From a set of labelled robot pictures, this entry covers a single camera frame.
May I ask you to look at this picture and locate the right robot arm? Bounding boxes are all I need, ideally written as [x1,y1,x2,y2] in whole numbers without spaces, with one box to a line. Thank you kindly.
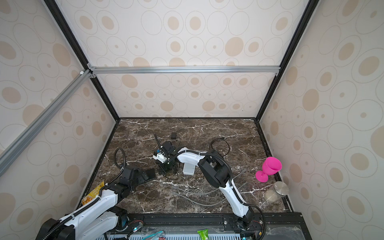
[153,141,266,230]

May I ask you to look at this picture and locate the green tube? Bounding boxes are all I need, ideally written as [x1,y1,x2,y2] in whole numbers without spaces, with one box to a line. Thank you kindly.
[197,229,210,240]

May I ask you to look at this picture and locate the horizontal aluminium rail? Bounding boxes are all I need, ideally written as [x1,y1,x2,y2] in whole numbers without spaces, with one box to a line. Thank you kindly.
[91,66,280,74]

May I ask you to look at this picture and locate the teal patterned item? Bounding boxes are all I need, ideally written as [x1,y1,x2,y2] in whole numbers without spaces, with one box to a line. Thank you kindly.
[142,231,165,240]

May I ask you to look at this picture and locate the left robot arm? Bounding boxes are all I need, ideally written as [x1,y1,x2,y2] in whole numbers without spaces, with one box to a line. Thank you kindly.
[36,148,156,240]

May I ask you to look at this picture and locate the black coiled cable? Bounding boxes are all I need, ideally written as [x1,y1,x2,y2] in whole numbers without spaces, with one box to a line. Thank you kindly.
[209,137,231,157]

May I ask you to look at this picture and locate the diagonal aluminium rail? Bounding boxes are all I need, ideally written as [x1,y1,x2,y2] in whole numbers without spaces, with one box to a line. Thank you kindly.
[1,70,91,175]

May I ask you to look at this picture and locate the pink plastic goblet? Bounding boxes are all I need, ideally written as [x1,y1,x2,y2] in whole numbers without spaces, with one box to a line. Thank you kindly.
[255,157,282,183]

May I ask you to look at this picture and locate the yellow snack bag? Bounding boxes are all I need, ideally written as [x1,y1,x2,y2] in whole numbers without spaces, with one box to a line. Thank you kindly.
[82,181,105,206]

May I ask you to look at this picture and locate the grey ethernet cable upper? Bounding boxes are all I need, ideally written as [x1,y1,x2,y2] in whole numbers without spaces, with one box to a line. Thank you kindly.
[167,169,247,196]

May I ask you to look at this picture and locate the grey ethernet cable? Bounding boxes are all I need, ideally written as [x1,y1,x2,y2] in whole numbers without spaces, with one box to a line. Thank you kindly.
[173,181,249,207]
[167,169,247,196]

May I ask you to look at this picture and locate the white router box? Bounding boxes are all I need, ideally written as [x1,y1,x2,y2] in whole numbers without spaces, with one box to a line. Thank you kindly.
[183,163,196,176]

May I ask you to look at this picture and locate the glass jar metal lid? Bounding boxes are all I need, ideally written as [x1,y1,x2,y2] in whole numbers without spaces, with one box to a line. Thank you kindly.
[264,181,290,203]

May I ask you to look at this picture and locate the grey ethernet cable lower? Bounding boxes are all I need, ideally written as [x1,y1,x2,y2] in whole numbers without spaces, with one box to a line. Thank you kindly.
[173,181,249,207]

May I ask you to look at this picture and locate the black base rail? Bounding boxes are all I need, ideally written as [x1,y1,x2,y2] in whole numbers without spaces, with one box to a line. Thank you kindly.
[116,213,308,233]

